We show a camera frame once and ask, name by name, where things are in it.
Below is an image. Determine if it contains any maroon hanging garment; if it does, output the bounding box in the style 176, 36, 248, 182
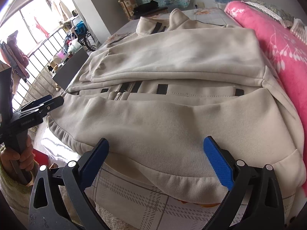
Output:
1, 30, 30, 82

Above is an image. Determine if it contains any left hand holding gripper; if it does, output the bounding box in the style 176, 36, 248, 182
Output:
1, 136, 34, 177

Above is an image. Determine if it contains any wooden chair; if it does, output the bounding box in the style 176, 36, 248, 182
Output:
118, 0, 168, 21

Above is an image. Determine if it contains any lace trimmed floral pillow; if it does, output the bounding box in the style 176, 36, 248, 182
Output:
244, 0, 306, 44

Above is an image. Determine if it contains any pink floral fleece blanket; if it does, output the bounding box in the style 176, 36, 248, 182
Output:
216, 2, 306, 197

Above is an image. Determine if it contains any beige zip jacket black trim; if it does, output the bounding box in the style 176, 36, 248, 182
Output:
46, 7, 307, 205

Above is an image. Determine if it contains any green knit sleeve forearm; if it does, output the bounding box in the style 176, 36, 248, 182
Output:
1, 160, 39, 228

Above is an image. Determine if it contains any black garment on chair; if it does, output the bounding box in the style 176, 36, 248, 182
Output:
133, 0, 159, 15

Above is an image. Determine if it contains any dark grey table top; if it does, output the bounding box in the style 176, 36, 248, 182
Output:
52, 48, 89, 90

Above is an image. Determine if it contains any metal balcony railing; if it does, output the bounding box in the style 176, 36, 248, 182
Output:
12, 26, 66, 110

